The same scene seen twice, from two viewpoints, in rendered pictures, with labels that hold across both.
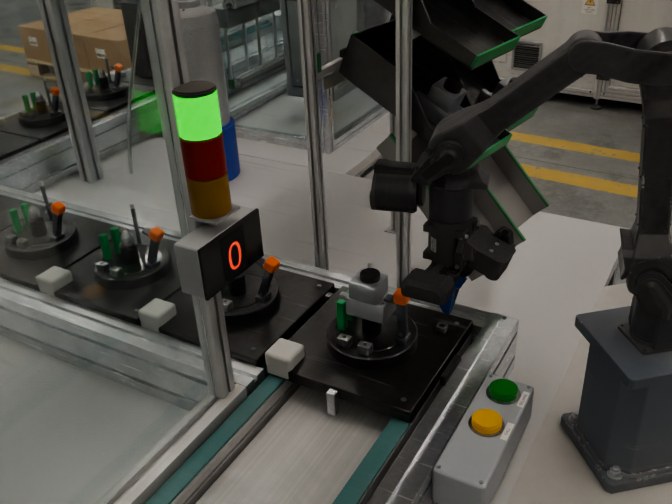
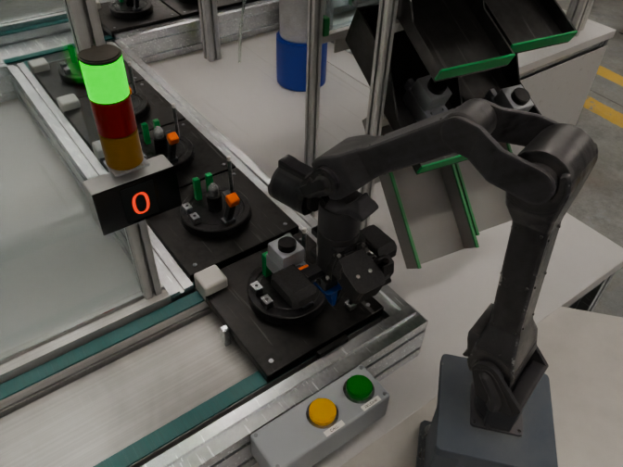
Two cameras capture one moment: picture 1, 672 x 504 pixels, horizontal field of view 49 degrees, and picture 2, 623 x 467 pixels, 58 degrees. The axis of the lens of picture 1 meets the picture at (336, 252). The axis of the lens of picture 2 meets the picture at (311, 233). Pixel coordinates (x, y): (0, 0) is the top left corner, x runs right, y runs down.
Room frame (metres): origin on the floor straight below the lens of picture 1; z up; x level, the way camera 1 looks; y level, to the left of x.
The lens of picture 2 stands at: (0.31, -0.32, 1.72)
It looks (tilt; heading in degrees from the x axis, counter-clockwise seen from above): 43 degrees down; 21
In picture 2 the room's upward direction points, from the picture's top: 2 degrees clockwise
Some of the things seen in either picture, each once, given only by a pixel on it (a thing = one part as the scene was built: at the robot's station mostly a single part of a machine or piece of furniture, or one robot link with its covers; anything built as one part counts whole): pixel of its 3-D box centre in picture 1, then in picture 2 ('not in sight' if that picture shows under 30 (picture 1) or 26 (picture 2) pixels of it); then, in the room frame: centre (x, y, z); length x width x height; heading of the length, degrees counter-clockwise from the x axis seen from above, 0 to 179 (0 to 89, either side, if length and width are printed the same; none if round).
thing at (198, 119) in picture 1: (197, 113); (105, 76); (0.81, 0.15, 1.38); 0.05 x 0.05 x 0.05
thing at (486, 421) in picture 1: (486, 423); (322, 412); (0.72, -0.19, 0.96); 0.04 x 0.04 x 0.02
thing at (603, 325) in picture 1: (639, 394); (477, 446); (0.77, -0.41, 0.96); 0.15 x 0.15 x 0.20; 10
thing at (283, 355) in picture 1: (285, 358); (210, 283); (0.88, 0.09, 0.97); 0.05 x 0.05 x 0.04; 59
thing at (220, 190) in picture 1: (209, 192); (120, 145); (0.81, 0.15, 1.28); 0.05 x 0.05 x 0.05
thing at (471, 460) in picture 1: (485, 440); (321, 423); (0.72, -0.19, 0.93); 0.21 x 0.07 x 0.06; 149
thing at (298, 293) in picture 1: (235, 279); (213, 198); (1.04, 0.17, 1.01); 0.24 x 0.24 x 0.13; 59
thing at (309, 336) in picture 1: (372, 345); (287, 296); (0.91, -0.05, 0.96); 0.24 x 0.24 x 0.02; 59
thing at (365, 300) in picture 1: (364, 291); (284, 254); (0.91, -0.04, 1.06); 0.08 x 0.04 x 0.07; 59
